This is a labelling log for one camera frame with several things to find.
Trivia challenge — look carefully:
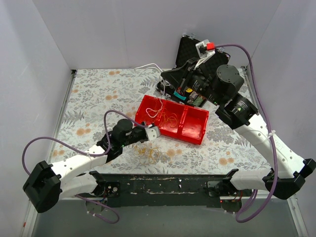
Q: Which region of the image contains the orange wire pile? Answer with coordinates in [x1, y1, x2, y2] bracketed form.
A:
[133, 144, 173, 166]

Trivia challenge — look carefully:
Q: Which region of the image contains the white wire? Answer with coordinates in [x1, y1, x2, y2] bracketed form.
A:
[134, 63, 171, 118]

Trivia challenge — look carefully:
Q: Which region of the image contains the red compartment tray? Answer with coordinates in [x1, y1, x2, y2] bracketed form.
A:
[135, 95, 209, 145]

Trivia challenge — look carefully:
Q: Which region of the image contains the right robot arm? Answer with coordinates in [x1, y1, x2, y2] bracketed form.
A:
[161, 58, 316, 199]

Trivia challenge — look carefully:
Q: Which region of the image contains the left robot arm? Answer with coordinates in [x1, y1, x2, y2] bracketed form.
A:
[23, 119, 160, 213]

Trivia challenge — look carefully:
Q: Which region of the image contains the black poker chip case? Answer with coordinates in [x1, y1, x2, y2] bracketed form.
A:
[156, 35, 230, 106]

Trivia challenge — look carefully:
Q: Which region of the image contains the teal plastic piece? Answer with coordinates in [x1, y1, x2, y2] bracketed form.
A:
[173, 91, 186, 101]

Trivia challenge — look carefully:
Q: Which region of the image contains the orange black chip row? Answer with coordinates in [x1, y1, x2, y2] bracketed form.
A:
[188, 91, 205, 108]

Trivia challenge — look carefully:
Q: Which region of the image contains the floral table mat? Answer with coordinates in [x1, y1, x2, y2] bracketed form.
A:
[50, 69, 269, 174]

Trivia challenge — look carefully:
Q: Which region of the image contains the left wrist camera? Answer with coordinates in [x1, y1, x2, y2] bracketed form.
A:
[145, 125, 160, 141]

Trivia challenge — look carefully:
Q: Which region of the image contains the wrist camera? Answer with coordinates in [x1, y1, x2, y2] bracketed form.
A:
[145, 125, 160, 141]
[194, 39, 215, 70]

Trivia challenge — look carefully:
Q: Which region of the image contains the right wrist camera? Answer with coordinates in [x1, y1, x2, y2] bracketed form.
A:
[194, 39, 215, 70]

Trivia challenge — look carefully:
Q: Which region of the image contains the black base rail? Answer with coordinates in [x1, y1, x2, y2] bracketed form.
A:
[77, 173, 252, 207]

